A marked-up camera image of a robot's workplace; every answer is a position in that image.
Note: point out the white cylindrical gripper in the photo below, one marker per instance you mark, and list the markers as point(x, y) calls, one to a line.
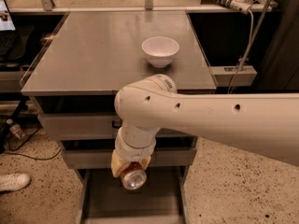
point(133, 151)

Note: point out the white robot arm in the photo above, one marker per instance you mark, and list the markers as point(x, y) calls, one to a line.
point(265, 124)

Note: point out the open bottom drawer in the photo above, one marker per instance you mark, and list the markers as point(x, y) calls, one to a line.
point(160, 201)

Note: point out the grey drawer cabinet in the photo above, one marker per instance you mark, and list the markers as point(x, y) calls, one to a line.
point(97, 53)

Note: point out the white ceramic bowl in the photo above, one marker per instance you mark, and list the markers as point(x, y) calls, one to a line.
point(160, 51)

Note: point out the white sneaker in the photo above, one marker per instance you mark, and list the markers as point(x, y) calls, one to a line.
point(14, 182)

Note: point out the small plastic bottle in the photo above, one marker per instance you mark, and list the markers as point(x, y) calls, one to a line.
point(15, 129)

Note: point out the laptop screen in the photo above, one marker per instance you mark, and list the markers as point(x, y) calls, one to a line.
point(6, 22)

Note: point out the white power strip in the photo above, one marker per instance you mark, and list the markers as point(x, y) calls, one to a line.
point(237, 5)

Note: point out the middle drawer with black handle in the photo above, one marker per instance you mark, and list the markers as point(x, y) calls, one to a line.
point(96, 154)

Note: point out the drawer with black handle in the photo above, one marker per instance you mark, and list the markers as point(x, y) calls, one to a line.
point(74, 117)
point(96, 154)

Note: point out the top drawer with black handle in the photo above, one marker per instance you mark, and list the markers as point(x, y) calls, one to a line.
point(74, 117)

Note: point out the grey metal bracket box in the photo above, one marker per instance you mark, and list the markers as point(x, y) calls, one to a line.
point(228, 76)

